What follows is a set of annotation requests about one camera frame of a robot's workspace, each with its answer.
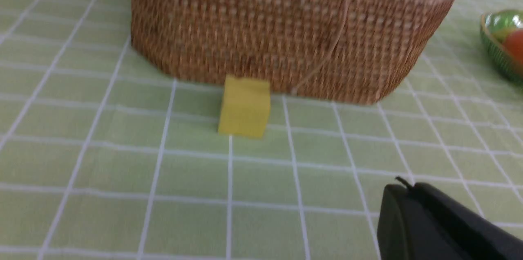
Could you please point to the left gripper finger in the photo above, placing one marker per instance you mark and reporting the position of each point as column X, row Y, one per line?
column 420, row 222

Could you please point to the orange persimmon toy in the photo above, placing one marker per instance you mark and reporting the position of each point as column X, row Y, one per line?
column 513, row 43

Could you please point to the woven wicker basket green lining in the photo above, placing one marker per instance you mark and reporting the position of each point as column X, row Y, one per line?
column 352, row 51

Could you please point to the yellow foam block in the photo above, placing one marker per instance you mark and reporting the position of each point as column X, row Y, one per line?
column 245, row 107

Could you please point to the green glass leaf plate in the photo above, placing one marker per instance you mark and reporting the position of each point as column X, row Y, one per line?
column 494, row 28

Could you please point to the green checkered tablecloth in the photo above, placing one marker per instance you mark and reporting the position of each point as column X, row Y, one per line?
column 105, row 158

